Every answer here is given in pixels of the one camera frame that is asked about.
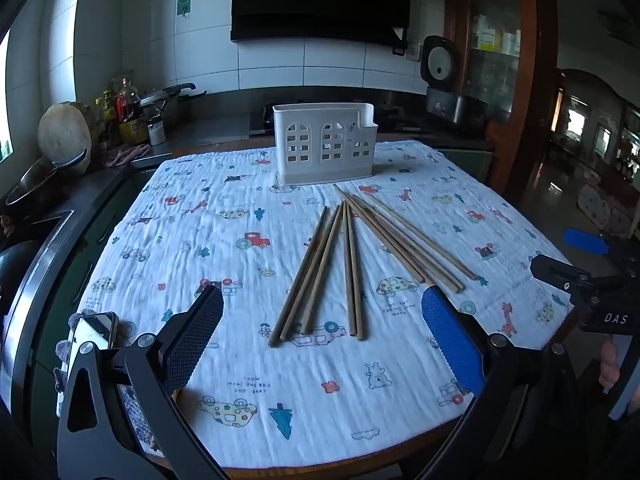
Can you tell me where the white plastic utensil holder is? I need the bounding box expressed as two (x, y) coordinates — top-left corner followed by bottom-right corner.
(272, 102), (378, 185)

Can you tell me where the black rice cooker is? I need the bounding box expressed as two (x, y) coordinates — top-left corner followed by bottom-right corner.
(420, 35), (487, 128)

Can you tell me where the round wooden cutting board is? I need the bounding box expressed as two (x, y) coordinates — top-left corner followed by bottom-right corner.
(36, 102), (99, 176)

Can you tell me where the person's right hand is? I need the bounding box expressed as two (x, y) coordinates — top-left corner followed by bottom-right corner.
(599, 337), (620, 389)

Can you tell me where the steel bowl with handle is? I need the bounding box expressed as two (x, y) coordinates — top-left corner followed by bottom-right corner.
(4, 148), (88, 216)

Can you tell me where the dark soy sauce bottle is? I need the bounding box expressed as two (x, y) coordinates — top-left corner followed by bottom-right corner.
(115, 77), (148, 145)

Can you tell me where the wooden glass cabinet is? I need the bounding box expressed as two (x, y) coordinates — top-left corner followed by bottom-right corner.
(445, 0), (559, 205)

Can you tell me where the pink cloth rag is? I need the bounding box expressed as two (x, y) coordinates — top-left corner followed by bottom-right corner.
(102, 144), (151, 168)

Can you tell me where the wooden chopstick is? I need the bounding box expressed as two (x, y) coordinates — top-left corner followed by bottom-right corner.
(348, 193), (435, 286)
(350, 195), (464, 294)
(333, 184), (426, 284)
(346, 204), (364, 340)
(343, 200), (357, 337)
(369, 194), (480, 281)
(302, 205), (344, 335)
(268, 206), (328, 348)
(279, 207), (340, 341)

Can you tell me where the smartphone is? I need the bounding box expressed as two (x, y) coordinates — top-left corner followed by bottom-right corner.
(53, 309), (119, 417)

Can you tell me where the white cartoon print cloth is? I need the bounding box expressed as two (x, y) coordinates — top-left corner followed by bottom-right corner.
(79, 141), (570, 470)

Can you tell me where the small white jar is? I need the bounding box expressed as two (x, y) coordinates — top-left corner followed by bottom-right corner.
(148, 116), (166, 146)

